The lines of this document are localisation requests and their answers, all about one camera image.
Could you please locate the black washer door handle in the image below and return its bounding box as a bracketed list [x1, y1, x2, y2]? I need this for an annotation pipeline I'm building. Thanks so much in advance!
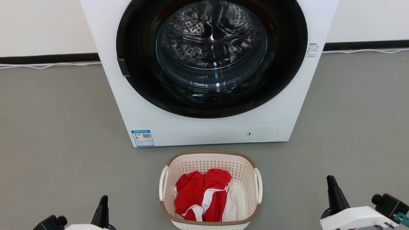
[117, 57, 131, 77]

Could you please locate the white front-load washing machine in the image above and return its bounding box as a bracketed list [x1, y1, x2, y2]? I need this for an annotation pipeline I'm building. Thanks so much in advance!
[80, 0, 340, 148]

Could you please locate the cream perforated laundry basket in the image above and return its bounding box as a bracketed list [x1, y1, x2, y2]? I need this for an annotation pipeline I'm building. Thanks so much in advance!
[159, 151, 263, 230]

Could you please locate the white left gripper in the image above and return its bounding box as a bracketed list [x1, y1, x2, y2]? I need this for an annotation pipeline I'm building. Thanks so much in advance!
[63, 195, 117, 230]

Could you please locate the round white filter cover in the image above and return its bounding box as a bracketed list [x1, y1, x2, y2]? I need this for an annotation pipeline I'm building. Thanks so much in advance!
[247, 125, 278, 142]

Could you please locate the steel washer drum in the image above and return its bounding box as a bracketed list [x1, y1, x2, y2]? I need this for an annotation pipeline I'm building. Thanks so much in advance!
[156, 0, 268, 70]

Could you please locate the small printed text label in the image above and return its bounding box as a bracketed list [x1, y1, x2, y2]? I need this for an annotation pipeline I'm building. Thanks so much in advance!
[306, 42, 320, 58]

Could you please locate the white floor cable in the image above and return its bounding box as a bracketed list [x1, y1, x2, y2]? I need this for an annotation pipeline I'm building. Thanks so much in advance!
[322, 48, 409, 54]
[0, 62, 102, 70]

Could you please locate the red and white garment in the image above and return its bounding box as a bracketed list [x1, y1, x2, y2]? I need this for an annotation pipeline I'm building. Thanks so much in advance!
[174, 169, 232, 222]

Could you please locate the blue energy label sticker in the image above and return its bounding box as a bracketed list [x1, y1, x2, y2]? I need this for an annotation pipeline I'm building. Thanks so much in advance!
[131, 129, 155, 147]

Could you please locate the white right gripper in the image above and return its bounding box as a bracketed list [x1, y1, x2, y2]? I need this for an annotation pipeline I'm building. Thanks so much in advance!
[320, 175, 399, 230]

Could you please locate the white cloth garment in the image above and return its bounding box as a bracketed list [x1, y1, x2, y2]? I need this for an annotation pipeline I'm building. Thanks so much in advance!
[222, 185, 239, 222]

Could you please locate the black round washer door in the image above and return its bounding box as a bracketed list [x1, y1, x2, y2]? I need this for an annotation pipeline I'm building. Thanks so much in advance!
[116, 0, 308, 119]

